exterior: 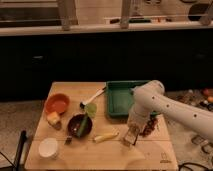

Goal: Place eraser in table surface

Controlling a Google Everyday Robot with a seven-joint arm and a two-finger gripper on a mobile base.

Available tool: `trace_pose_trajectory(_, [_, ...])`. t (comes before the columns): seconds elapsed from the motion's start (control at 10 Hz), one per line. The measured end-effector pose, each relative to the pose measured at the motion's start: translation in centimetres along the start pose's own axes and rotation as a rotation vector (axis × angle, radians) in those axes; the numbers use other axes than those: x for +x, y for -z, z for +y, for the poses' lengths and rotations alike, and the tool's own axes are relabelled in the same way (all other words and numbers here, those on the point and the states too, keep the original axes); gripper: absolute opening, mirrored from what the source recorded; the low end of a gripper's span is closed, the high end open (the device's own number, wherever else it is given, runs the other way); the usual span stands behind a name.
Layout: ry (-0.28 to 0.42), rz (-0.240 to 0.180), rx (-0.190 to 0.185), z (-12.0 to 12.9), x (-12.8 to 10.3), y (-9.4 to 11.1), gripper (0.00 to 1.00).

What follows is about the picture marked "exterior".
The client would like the orange bowl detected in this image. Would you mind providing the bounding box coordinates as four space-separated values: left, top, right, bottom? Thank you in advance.
44 93 70 115

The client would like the black stand left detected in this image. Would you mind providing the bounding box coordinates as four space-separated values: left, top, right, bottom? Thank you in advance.
12 130 27 171

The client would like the yellow banana toy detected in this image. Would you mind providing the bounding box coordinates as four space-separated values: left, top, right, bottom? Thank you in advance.
93 133 119 143

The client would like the yellow sponge block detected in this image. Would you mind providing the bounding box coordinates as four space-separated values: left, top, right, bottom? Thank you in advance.
47 112 62 130

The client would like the green leafy vegetable toy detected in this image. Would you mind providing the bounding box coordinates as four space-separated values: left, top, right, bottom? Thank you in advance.
77 103 97 137

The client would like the white cup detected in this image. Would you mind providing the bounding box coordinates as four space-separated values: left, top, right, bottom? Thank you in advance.
38 138 58 158

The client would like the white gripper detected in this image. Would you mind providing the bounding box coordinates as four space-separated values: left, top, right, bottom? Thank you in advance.
122 107 150 146

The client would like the dark brown bowl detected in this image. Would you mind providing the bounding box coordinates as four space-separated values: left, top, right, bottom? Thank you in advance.
67 114 93 138

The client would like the red brown patterned object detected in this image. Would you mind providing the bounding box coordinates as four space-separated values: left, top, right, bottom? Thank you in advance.
141 117 158 137

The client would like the green plastic tray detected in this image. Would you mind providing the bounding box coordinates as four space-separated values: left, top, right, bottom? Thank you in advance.
105 79 161 118

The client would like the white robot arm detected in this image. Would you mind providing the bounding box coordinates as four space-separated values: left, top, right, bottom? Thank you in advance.
123 80 213 145

